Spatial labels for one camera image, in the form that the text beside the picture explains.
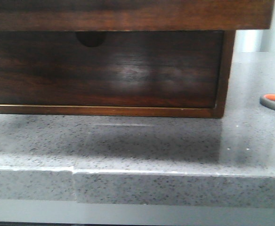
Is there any wooden drawer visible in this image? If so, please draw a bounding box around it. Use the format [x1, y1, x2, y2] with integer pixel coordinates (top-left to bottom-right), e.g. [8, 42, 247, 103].
[0, 30, 224, 109]
[0, 0, 274, 31]

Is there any dark wooden drawer cabinet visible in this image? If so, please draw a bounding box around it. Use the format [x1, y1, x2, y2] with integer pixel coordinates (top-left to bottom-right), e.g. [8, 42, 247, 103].
[0, 29, 236, 119]

